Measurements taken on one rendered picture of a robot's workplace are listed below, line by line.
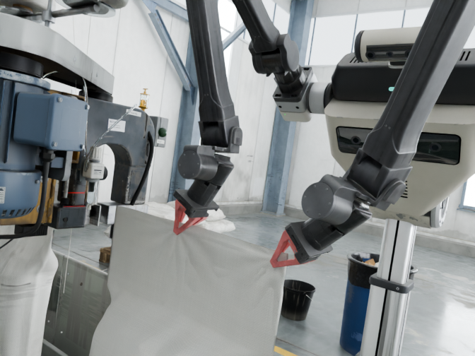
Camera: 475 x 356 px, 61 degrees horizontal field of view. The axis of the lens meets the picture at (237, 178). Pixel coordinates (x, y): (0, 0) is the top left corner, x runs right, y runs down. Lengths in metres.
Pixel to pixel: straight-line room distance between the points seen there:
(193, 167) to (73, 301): 1.15
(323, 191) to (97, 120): 0.66
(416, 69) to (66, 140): 0.56
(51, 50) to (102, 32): 5.37
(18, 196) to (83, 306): 1.04
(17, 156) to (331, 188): 0.53
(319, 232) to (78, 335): 1.32
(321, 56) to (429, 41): 9.36
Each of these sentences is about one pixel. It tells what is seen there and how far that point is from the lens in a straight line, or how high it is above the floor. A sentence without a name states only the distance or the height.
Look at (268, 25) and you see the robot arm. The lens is 1.04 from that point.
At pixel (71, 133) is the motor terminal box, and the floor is 1.24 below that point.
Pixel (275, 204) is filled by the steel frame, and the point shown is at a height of 0.24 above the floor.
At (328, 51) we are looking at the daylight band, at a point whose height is 3.92.
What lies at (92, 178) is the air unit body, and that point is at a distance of 1.04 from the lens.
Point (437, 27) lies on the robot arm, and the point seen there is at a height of 1.44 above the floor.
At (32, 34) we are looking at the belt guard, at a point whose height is 1.39.
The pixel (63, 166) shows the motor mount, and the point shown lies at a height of 1.18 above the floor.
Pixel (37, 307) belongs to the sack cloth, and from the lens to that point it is 1.45.
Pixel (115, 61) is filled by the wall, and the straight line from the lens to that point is 6.25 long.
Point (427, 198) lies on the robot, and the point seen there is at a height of 1.20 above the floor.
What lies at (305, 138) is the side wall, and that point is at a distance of 9.66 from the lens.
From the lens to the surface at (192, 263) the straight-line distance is 0.92.
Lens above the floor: 1.24
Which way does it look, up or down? 3 degrees down
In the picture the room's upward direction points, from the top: 8 degrees clockwise
